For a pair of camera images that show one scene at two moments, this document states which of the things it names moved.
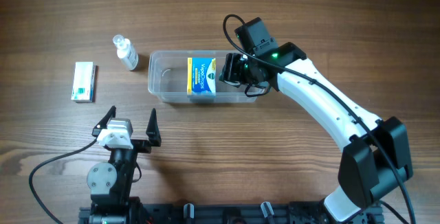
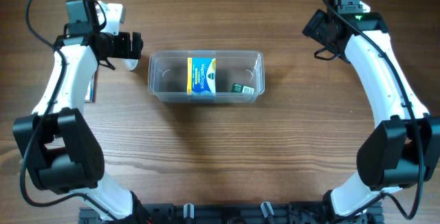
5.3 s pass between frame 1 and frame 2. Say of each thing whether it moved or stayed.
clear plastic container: stayed
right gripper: moved
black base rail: stayed
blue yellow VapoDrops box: stayed
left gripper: moved
